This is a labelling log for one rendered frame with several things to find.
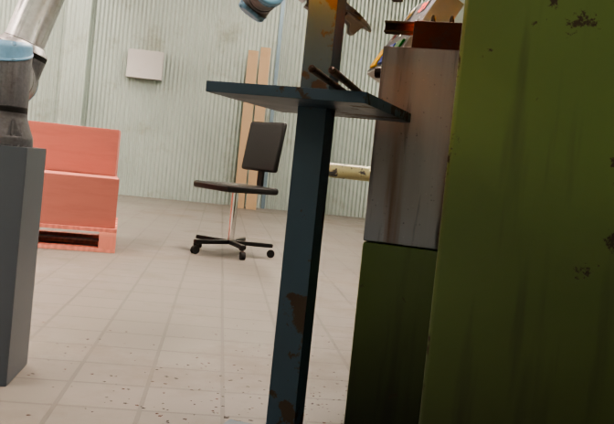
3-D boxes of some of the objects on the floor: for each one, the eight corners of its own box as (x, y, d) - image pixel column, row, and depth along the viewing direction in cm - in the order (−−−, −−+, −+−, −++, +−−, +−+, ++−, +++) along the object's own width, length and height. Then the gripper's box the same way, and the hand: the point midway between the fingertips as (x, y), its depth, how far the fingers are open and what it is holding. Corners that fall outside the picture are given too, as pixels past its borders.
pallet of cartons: (112, 255, 457) (124, 129, 454) (-117, 236, 439) (-105, 104, 437) (126, 238, 545) (136, 132, 542) (-65, 222, 527) (-55, 112, 525)
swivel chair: (268, 252, 553) (280, 124, 550) (280, 263, 498) (294, 121, 495) (185, 245, 543) (198, 115, 539) (189, 256, 487) (203, 111, 484)
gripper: (301, 8, 247) (355, 49, 250) (305, 3, 238) (362, 46, 241) (317, -15, 247) (371, 27, 250) (322, -21, 238) (378, 23, 242)
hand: (368, 26), depth 246 cm, fingers closed
